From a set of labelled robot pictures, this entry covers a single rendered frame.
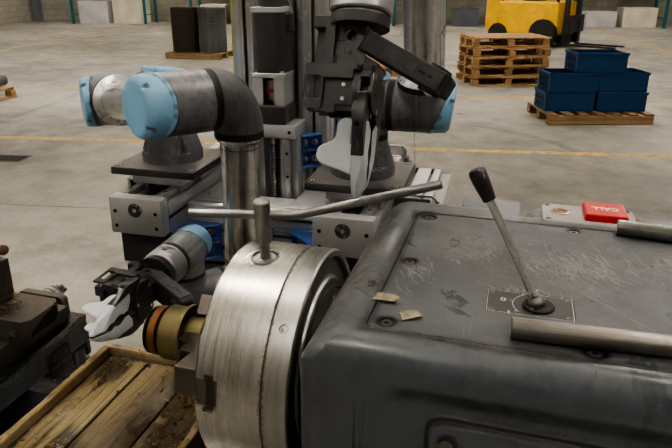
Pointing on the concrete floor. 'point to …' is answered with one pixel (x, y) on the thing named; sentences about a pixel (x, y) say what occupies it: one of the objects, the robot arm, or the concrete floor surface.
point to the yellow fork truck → (516, 11)
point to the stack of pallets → (502, 58)
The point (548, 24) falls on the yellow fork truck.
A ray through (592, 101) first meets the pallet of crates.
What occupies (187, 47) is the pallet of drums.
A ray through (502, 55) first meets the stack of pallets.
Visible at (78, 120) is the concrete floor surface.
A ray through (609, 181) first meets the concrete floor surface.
